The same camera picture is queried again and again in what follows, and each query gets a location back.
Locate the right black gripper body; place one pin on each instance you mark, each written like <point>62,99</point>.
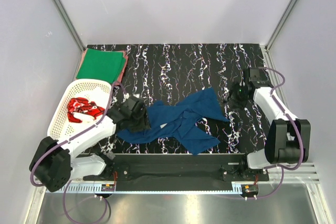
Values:
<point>237,96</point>

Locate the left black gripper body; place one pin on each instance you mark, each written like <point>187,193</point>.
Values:
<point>139,122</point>

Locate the blue t shirt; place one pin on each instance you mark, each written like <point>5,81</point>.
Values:
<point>179,122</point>

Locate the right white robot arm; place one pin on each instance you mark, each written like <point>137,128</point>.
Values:
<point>288,139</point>

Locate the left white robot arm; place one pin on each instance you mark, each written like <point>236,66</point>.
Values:
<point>57,162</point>

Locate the red and white t shirt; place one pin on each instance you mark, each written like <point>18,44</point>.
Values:
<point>81,110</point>

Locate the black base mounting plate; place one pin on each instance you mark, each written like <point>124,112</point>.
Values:
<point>226,167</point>

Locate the white plastic laundry basket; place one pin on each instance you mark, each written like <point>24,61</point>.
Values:
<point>91,89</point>

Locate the folded pink t shirt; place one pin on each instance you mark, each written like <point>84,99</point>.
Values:
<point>124,61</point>

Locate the left small electronics board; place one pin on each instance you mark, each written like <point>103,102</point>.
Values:
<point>108,187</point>

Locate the small electronics board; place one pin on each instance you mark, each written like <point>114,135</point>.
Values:
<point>108,187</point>
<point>250,188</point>

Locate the right small electronics board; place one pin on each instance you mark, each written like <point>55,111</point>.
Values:
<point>250,188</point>

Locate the white slotted cable duct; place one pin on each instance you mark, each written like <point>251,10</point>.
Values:
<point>122,188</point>

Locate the right aluminium frame post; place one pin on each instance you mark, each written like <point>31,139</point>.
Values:
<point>286,14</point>

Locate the aluminium frame post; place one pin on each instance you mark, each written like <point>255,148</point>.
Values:
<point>286,14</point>
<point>67,21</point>

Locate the left aluminium frame post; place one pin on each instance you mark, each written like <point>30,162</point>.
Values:
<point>67,21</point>

